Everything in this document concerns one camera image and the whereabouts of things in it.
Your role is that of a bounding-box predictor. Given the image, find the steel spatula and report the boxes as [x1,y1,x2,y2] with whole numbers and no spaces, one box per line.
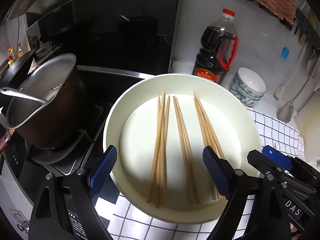
[277,55,319,123]

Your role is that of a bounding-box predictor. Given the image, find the steel saucepan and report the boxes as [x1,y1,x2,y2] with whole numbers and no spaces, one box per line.
[1,53,85,150]

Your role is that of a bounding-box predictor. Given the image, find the white dish brush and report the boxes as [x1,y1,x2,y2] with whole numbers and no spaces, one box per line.
[274,43,308,100]

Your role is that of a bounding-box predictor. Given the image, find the cream oval tray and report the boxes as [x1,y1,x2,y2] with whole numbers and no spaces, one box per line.
[103,74,261,224]

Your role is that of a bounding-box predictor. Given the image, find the bottom floral bowl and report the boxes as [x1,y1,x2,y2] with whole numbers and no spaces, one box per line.
[230,84,261,107]

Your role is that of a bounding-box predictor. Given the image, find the steel ladle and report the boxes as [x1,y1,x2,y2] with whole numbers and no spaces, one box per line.
[1,87,48,104]

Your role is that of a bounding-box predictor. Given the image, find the middle floral bowl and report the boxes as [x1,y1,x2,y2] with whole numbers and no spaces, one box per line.
[232,76,264,98]

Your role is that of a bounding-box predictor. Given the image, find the dark soy sauce bottle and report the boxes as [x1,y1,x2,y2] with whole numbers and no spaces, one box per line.
[193,9,239,85]

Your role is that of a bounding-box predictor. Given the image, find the cream cutting board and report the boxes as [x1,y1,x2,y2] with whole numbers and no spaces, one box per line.
[294,90,320,163]

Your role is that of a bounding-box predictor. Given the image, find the white black grid cloth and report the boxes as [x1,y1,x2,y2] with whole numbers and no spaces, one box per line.
[95,109,304,239]

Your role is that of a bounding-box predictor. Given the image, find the top floral bowl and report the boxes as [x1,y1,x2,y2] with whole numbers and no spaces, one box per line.
[235,67,267,94]

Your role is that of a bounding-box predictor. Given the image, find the floral bowl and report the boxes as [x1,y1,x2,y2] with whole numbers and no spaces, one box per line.
[232,76,264,98]
[230,84,261,107]
[235,67,267,94]

